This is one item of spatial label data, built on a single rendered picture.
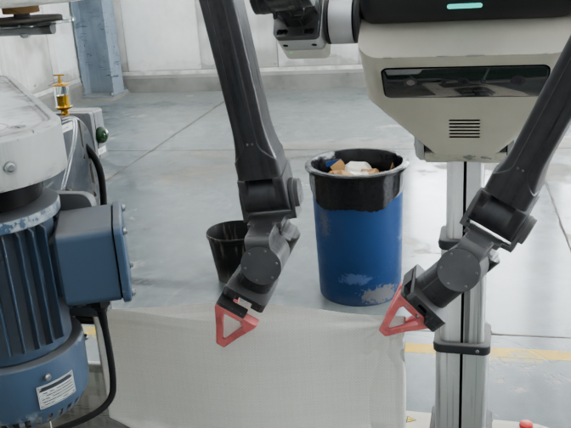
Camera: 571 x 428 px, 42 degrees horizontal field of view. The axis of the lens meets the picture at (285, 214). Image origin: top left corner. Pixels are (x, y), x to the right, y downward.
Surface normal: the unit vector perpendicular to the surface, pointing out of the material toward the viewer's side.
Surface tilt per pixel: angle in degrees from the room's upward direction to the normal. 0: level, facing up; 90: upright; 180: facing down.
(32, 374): 92
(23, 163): 91
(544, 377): 0
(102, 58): 90
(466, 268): 78
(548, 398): 0
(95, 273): 90
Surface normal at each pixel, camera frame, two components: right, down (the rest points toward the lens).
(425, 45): -0.22, -0.51
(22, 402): 0.37, 0.33
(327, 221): -0.76, 0.29
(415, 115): -0.16, 0.86
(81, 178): 0.97, 0.01
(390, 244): 0.61, 0.26
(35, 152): 0.87, 0.12
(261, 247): -0.21, 0.34
